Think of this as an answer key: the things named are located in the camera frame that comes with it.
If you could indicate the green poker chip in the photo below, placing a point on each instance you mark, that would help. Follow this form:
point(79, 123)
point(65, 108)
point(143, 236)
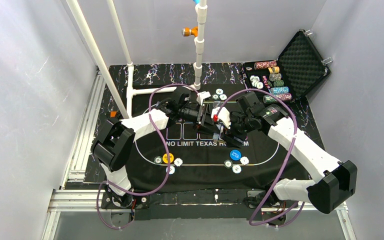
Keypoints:
point(158, 160)
point(215, 97)
point(228, 164)

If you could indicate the blue chip row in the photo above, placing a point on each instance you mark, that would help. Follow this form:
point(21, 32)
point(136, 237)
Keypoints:
point(279, 90)

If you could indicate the red white chip row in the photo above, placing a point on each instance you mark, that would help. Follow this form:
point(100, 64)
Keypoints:
point(264, 64)

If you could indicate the orange clamp knob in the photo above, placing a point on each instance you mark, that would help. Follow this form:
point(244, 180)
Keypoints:
point(186, 31)

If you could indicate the yellow chip row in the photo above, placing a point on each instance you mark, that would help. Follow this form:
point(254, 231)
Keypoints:
point(274, 70)

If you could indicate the white chips in case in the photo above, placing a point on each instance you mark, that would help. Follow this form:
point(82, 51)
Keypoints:
point(256, 82)

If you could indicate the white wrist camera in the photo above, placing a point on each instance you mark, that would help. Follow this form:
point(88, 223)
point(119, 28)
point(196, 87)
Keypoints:
point(202, 96)
point(221, 115)

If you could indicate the blue small blind button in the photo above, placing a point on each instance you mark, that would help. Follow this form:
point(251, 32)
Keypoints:
point(235, 155)

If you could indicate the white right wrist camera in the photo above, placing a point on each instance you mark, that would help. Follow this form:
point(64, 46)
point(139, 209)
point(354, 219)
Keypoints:
point(221, 115)

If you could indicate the white blue poker chip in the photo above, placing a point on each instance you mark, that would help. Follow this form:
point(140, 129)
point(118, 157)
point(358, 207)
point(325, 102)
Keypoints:
point(223, 97)
point(244, 160)
point(178, 162)

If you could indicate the black poker felt mat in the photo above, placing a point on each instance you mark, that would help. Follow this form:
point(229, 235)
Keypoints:
point(203, 161)

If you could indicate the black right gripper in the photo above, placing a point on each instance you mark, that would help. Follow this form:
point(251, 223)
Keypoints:
point(231, 126)

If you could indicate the green and pink chip row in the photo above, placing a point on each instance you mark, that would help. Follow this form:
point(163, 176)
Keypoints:
point(284, 97)

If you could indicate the white light-blue ten chip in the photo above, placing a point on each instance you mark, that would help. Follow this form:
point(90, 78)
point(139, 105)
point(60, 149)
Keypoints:
point(236, 169)

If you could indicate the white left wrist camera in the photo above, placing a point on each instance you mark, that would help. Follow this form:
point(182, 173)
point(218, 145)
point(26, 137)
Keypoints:
point(202, 96)

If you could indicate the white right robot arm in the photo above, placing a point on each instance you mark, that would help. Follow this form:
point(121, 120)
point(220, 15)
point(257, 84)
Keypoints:
point(332, 181)

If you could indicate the yellow big blind button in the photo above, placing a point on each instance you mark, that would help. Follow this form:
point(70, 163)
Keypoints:
point(168, 158)

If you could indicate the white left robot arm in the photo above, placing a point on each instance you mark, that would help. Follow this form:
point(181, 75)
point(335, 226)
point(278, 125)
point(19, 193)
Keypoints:
point(112, 147)

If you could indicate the blue playing card deck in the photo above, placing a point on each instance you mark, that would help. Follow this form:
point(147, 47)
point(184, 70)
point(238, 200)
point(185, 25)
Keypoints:
point(218, 135)

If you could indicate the black poker chip case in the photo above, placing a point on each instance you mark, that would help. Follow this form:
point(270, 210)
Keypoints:
point(301, 66)

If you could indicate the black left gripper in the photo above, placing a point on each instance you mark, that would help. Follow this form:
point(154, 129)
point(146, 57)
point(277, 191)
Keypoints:
point(202, 117)

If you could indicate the dark green chip row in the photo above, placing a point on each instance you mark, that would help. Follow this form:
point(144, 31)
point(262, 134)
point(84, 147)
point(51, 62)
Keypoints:
point(276, 80)

